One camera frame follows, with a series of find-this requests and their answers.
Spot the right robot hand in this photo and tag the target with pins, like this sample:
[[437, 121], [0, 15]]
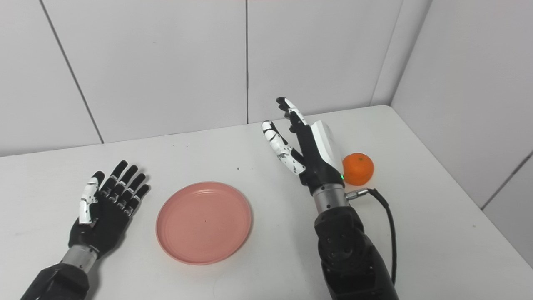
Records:
[[312, 154]]

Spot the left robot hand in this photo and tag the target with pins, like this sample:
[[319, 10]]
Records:
[[104, 216]]

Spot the orange fruit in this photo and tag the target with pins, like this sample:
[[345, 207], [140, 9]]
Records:
[[359, 168]]

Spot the pink plate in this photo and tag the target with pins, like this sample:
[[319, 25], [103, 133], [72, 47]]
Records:
[[204, 222]]

